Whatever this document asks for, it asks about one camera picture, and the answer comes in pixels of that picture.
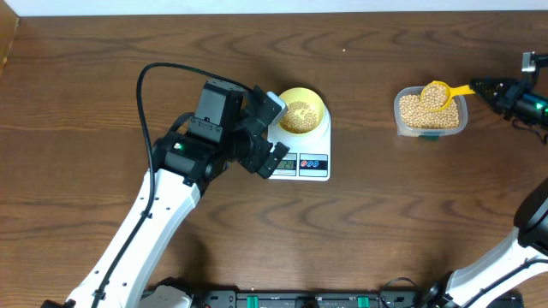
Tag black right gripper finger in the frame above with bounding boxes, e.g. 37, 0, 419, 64
469, 78, 518, 97
479, 92, 508, 110

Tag clear plastic container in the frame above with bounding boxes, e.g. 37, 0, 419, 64
394, 86, 468, 137

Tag soybeans in scoop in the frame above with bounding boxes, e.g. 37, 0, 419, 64
420, 83, 448, 110

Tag soybeans in yellow bowl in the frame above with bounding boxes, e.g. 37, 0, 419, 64
280, 101, 319, 133

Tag pale yellow bowl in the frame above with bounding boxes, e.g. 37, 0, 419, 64
279, 87, 325, 134

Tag soybeans in container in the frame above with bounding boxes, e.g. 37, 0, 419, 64
399, 95, 460, 129

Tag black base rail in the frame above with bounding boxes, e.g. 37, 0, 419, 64
190, 291, 416, 308

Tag white digital kitchen scale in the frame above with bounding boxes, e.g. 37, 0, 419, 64
268, 107, 331, 181

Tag yellow plastic measuring scoop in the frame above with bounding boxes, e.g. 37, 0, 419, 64
420, 80, 475, 112

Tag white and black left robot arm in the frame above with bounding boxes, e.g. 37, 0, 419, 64
60, 79, 289, 308

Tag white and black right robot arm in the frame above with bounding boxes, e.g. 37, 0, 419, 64
418, 55, 547, 307

